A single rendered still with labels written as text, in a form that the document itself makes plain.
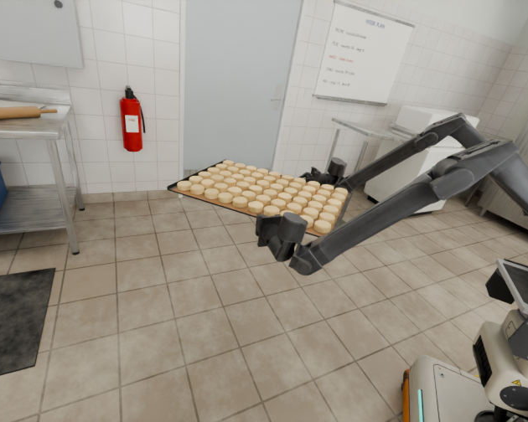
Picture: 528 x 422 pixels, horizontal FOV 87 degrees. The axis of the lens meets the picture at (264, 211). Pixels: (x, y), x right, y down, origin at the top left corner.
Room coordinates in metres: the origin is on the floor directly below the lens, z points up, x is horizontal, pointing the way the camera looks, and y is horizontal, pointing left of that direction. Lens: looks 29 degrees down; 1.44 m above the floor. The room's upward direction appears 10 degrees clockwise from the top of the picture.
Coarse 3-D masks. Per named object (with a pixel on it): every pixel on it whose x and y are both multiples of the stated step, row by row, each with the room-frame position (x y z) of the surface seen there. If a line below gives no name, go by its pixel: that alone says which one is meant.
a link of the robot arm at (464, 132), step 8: (448, 120) 1.00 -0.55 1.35; (456, 120) 0.97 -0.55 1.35; (464, 120) 0.96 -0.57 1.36; (432, 128) 0.99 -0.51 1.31; (440, 128) 0.98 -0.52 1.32; (448, 128) 0.97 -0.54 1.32; (456, 128) 0.96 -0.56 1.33; (464, 128) 0.96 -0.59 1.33; (472, 128) 0.96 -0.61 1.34; (440, 136) 0.98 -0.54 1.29; (456, 136) 0.97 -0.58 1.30; (464, 136) 0.96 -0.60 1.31; (472, 136) 0.96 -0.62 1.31; (480, 136) 0.95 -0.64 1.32; (464, 144) 0.96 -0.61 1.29; (472, 144) 0.95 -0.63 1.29
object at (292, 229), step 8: (288, 216) 0.61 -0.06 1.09; (296, 216) 0.63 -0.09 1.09; (280, 224) 0.61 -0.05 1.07; (288, 224) 0.59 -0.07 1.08; (296, 224) 0.59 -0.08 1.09; (304, 224) 0.59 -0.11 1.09; (280, 232) 0.60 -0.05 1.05; (288, 232) 0.59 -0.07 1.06; (296, 232) 0.59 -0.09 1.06; (304, 232) 0.59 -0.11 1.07; (288, 240) 0.58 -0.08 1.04; (296, 240) 0.59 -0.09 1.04; (296, 248) 0.58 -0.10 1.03; (296, 256) 0.56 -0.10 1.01; (296, 264) 0.56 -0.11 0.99; (304, 264) 0.55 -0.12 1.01; (304, 272) 0.54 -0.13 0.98
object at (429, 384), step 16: (416, 368) 0.88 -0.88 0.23; (432, 368) 0.86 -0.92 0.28; (448, 368) 0.88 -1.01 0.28; (416, 384) 0.81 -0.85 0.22; (432, 384) 0.78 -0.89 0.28; (448, 384) 0.79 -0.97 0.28; (464, 384) 0.81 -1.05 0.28; (480, 384) 0.82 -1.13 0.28; (416, 400) 0.74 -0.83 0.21; (432, 400) 0.71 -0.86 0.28; (448, 400) 0.72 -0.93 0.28; (464, 400) 0.73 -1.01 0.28; (480, 400) 0.75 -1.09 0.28; (416, 416) 0.67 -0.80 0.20; (432, 416) 0.64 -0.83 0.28; (448, 416) 0.65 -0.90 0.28; (464, 416) 0.67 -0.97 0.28; (480, 416) 0.68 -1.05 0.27
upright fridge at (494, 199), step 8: (520, 136) 3.51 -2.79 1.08; (520, 144) 3.47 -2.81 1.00; (520, 152) 3.43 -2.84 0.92; (488, 192) 3.49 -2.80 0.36; (496, 192) 3.42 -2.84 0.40; (480, 200) 3.51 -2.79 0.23; (488, 200) 3.45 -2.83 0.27; (496, 200) 3.38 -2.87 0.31; (504, 200) 3.32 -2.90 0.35; (512, 200) 3.26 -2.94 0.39; (488, 208) 3.44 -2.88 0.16; (496, 208) 3.34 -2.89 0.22; (504, 208) 3.28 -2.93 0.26; (512, 208) 3.22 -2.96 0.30; (520, 208) 3.16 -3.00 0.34; (480, 216) 3.51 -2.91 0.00; (504, 216) 3.27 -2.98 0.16; (512, 216) 3.18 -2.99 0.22; (520, 216) 3.12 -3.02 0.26; (520, 224) 3.11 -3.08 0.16
